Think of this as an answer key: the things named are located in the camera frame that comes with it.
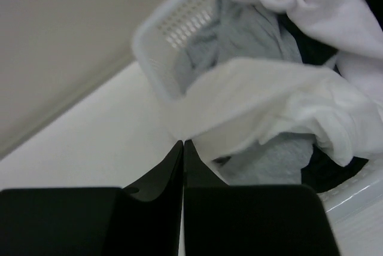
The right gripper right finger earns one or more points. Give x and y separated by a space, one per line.
250 220

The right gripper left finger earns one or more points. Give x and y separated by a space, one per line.
143 218

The black tank top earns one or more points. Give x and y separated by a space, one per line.
322 174

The grey tank top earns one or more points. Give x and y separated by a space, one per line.
238 30

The white plastic basket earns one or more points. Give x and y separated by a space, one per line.
354 207

